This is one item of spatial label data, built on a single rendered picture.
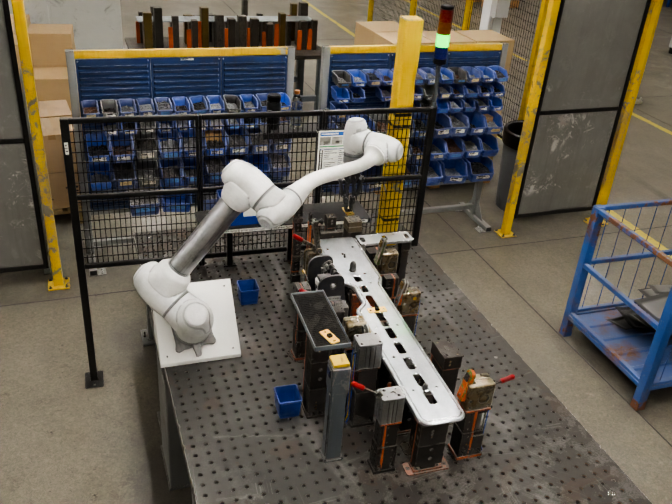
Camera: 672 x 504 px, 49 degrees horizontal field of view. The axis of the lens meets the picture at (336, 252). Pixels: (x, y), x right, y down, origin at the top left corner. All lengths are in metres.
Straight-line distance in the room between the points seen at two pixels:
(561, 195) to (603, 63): 1.12
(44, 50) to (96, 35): 2.25
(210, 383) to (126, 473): 0.84
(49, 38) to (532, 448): 5.72
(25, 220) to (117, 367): 1.20
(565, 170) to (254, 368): 3.75
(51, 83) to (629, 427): 5.39
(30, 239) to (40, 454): 1.64
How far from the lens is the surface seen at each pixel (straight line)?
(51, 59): 7.44
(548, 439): 3.19
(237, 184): 2.92
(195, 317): 3.08
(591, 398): 4.65
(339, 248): 3.62
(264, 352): 3.39
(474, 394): 2.78
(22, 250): 5.18
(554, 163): 6.21
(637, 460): 4.35
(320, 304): 2.89
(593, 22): 5.92
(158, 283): 3.12
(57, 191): 5.94
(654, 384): 4.61
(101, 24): 9.58
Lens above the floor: 2.76
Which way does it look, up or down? 29 degrees down
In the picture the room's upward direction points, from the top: 5 degrees clockwise
